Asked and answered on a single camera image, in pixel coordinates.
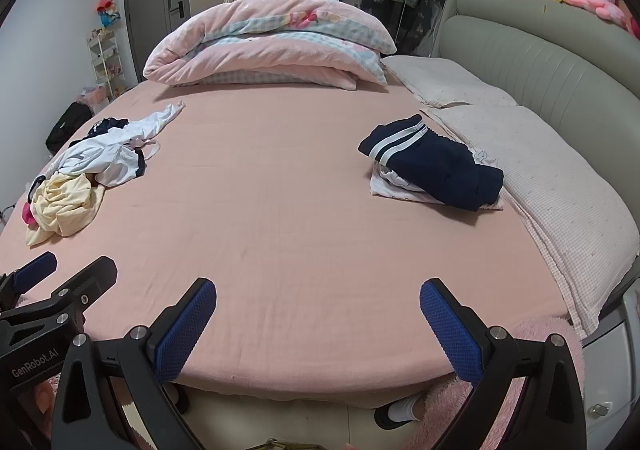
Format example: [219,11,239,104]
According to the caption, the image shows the folded white garment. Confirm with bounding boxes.
[369,150,503,211]

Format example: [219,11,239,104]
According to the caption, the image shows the red and blue doll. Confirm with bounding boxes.
[95,0,122,28]

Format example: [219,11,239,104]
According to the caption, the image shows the white shelf rack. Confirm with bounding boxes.
[87,30,126,104]

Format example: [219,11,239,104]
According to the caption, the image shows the long pink plush toy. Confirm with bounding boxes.
[565,0,628,24]

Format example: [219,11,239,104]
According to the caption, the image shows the grey green padded headboard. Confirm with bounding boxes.
[431,0,640,141]

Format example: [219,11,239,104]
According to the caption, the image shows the person's foot in white sock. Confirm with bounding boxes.
[374,392,426,431]

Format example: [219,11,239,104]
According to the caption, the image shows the white nightstand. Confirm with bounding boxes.
[580,290,640,441]

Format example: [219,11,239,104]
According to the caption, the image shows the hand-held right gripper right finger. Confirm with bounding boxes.
[419,279,588,450]

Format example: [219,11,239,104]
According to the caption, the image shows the grey door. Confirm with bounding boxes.
[122,0,190,86]

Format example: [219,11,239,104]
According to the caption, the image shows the folded navy striped clothes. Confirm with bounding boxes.
[358,114,505,212]

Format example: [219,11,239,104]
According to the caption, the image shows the folded pink quilt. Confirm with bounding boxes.
[142,0,398,91]

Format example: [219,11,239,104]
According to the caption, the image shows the pale yellow garment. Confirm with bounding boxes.
[26,173,107,247]

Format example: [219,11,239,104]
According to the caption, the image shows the large white dotted pillow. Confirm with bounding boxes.
[422,104,640,338]

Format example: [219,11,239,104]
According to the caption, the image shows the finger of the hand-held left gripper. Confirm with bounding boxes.
[0,251,58,311]
[20,256,119,331]

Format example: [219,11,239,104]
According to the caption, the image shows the black bag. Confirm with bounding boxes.
[45,102,95,154]

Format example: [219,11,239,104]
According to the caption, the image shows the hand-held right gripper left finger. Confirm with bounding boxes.
[50,277,218,450]

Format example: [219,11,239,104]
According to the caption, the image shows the bed with pink sheet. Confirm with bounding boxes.
[0,75,583,403]

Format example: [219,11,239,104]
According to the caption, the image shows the small white dotted pillow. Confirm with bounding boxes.
[382,55,518,110]

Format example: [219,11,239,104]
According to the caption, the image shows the white garment with navy trim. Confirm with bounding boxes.
[52,102,186,187]

